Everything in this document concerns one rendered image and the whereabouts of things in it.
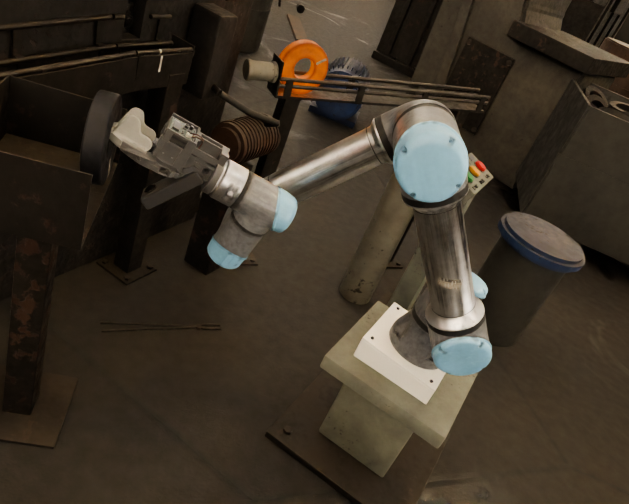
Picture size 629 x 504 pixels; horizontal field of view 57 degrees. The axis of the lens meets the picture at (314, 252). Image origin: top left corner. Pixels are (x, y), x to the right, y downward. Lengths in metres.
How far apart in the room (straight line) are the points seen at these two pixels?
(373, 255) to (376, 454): 0.72
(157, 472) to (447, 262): 0.80
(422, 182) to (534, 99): 2.83
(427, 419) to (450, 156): 0.64
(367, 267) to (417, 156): 1.10
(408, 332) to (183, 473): 0.60
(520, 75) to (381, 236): 2.06
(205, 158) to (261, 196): 0.12
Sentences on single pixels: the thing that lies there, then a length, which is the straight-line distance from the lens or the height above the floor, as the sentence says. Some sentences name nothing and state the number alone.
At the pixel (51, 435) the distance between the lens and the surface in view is 1.45.
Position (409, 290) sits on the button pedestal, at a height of 0.14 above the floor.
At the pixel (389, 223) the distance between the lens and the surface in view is 1.91.
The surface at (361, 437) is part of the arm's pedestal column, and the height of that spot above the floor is 0.10.
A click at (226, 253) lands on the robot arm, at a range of 1.10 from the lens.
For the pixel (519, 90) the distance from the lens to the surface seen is 3.79.
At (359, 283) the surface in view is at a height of 0.09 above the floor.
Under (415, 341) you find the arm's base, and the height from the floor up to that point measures 0.41.
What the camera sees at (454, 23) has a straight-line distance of 4.01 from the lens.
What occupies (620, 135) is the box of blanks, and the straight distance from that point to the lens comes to 3.12.
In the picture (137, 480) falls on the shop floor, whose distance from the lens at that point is 1.41.
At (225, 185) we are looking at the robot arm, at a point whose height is 0.70.
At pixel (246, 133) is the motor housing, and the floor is 0.52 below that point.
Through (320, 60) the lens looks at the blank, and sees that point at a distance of 1.80.
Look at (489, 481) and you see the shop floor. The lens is 1.80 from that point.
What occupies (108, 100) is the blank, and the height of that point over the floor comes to 0.78.
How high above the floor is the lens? 1.17
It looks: 31 degrees down
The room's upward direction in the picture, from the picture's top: 23 degrees clockwise
